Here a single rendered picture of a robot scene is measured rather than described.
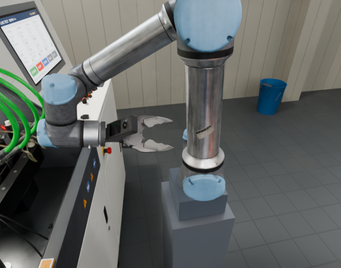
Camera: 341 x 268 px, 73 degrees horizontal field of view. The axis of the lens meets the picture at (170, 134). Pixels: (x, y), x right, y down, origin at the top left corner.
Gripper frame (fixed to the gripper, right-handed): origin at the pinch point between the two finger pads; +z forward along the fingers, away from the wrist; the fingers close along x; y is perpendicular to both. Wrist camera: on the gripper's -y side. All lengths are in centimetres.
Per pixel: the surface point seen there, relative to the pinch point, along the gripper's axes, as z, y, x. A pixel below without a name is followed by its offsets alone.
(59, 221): -30.9, 12.5, 24.3
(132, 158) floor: 12, 176, -6
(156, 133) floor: 45, 202, -38
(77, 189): -27.2, 20.9, 15.7
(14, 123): -40.4, -0.8, -1.8
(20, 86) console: -52, 38, -25
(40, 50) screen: -50, 56, -52
